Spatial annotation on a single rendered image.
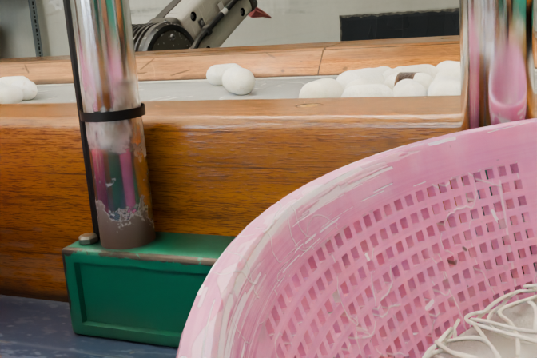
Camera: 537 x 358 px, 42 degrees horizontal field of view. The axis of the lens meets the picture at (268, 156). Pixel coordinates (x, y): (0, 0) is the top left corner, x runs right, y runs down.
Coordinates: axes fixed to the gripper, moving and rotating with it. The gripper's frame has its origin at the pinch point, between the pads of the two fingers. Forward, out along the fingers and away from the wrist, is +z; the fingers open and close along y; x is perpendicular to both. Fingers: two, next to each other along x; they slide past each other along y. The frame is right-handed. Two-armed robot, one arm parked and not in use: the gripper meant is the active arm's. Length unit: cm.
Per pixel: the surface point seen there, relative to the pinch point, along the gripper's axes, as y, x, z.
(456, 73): 7.6, 6.7, 2.9
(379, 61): -1.4, 18.4, -9.7
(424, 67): 5.2, 8.0, 1.2
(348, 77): 0.7, 6.6, 3.3
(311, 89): -0.3, 3.8, 7.0
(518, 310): 12.7, -8.2, 25.6
